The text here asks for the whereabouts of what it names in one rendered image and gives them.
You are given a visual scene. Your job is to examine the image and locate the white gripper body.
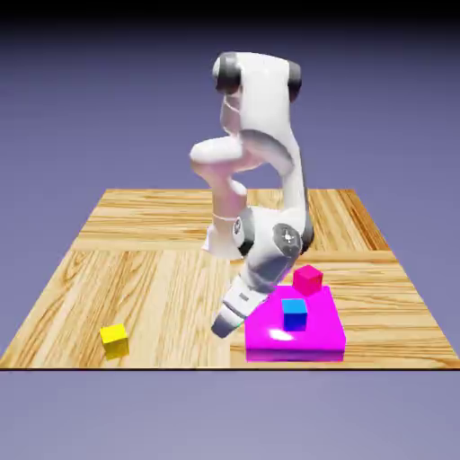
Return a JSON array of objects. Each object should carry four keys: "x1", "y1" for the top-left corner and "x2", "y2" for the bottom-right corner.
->
[{"x1": 210, "y1": 304, "x2": 250, "y2": 340}]

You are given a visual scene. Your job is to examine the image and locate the small blue cube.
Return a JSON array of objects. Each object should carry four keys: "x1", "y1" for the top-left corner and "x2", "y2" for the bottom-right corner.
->
[{"x1": 280, "y1": 297, "x2": 309, "y2": 332}]

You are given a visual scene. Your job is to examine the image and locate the small red cube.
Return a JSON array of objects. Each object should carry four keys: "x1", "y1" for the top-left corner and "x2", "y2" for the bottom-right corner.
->
[{"x1": 292, "y1": 264, "x2": 324, "y2": 297}]

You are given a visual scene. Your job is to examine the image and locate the small yellow cube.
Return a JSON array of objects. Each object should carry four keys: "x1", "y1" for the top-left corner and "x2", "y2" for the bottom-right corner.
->
[{"x1": 99, "y1": 323, "x2": 131, "y2": 361}]

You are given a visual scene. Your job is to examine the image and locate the large magenta box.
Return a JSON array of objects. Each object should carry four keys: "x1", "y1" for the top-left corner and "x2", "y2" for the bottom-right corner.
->
[{"x1": 244, "y1": 284, "x2": 347, "y2": 363}]

